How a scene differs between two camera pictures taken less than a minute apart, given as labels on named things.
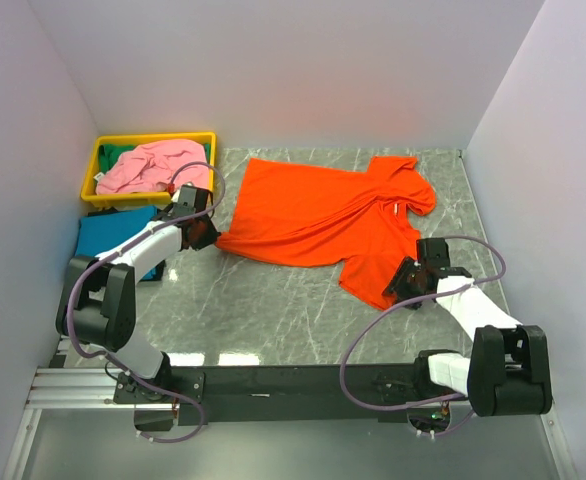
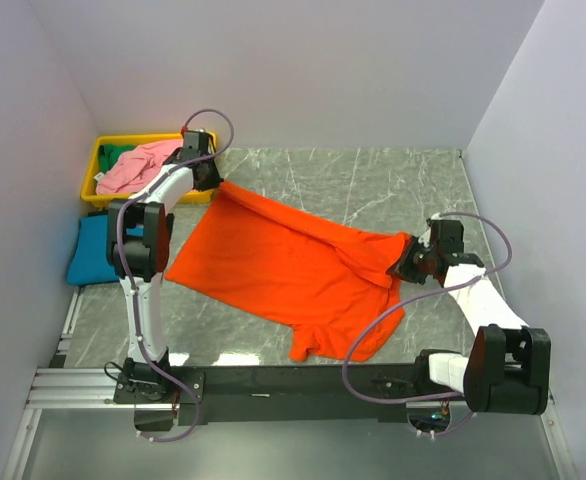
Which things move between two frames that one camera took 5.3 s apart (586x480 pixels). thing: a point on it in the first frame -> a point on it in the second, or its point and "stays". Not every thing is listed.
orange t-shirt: (353, 221) -> (326, 284)
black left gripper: (211, 235) -> (215, 180)
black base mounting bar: (288, 393) stays
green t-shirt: (108, 155) stays
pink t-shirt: (150, 168) stays
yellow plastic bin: (93, 198) stays
